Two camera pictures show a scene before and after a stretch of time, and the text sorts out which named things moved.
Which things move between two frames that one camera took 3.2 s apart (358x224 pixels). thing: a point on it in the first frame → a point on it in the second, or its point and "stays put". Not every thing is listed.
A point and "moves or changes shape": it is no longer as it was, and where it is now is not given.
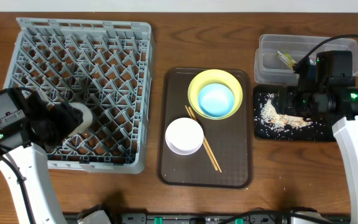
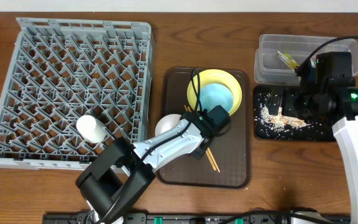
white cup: x=87 y=118 → x=92 y=130
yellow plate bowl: x=211 y=76 stays put
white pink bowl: x=184 y=135 moves or changes shape
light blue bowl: x=215 y=99 stays put
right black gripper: x=281 y=102 stays put
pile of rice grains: x=271 y=119 stays put
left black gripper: x=64 y=117 → x=202 y=144
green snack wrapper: x=289 y=61 stays put
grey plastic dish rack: x=108 y=65 stays put
